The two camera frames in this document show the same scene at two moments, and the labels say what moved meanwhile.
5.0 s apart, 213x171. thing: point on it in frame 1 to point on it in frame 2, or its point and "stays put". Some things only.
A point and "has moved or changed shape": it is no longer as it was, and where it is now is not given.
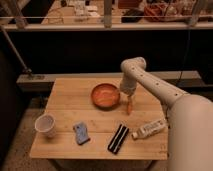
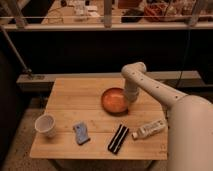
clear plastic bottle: (150, 128) stays put
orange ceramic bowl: (105, 96) has moved or changed shape
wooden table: (88, 118) stays put
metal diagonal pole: (15, 51) stays put
